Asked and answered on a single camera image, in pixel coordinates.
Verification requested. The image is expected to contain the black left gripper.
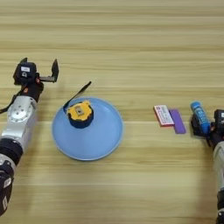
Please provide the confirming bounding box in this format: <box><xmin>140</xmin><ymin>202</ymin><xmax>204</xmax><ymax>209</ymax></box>
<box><xmin>18</xmin><ymin>57</ymin><xmax>60</xmax><ymax>103</ymax></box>

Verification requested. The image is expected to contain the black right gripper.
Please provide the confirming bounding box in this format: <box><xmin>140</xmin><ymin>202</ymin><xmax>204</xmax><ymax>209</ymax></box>
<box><xmin>190</xmin><ymin>114</ymin><xmax>224</xmax><ymax>151</ymax></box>

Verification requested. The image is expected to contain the blue glue stick tube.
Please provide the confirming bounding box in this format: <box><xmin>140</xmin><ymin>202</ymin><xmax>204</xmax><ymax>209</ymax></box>
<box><xmin>190</xmin><ymin>101</ymin><xmax>212</xmax><ymax>137</ymax></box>

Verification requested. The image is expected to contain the red white card box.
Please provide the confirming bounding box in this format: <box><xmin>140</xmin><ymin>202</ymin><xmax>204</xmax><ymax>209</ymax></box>
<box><xmin>153</xmin><ymin>104</ymin><xmax>176</xmax><ymax>128</ymax></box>

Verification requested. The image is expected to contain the yellow black tape measure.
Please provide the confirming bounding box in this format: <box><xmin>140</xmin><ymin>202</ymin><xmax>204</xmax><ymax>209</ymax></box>
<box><xmin>62</xmin><ymin>80</ymin><xmax>95</xmax><ymax>130</ymax></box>

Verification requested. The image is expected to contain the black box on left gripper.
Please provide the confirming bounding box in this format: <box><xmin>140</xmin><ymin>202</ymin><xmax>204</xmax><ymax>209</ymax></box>
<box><xmin>12</xmin><ymin>61</ymin><xmax>39</xmax><ymax>87</ymax></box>

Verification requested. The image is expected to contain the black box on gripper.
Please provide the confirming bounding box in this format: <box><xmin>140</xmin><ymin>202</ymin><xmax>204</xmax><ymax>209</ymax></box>
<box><xmin>12</xmin><ymin>61</ymin><xmax>39</xmax><ymax>87</ymax></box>
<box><xmin>213</xmin><ymin>108</ymin><xmax>224</xmax><ymax>130</ymax></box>

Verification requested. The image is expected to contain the purple flat rectangular block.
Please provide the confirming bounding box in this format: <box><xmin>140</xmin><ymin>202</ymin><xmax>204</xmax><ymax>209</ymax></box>
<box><xmin>168</xmin><ymin>108</ymin><xmax>187</xmax><ymax>135</ymax></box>

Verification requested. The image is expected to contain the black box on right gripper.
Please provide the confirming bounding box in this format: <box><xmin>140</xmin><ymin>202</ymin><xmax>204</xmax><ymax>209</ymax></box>
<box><xmin>213</xmin><ymin>108</ymin><xmax>224</xmax><ymax>130</ymax></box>

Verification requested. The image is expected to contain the light blue round plate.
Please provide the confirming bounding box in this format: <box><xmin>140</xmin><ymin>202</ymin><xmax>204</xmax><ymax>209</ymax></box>
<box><xmin>51</xmin><ymin>96</ymin><xmax>124</xmax><ymax>162</ymax></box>

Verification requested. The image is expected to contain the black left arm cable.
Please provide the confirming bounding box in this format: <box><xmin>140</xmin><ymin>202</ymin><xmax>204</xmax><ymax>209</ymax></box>
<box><xmin>0</xmin><ymin>87</ymin><xmax>26</xmax><ymax>116</ymax></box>

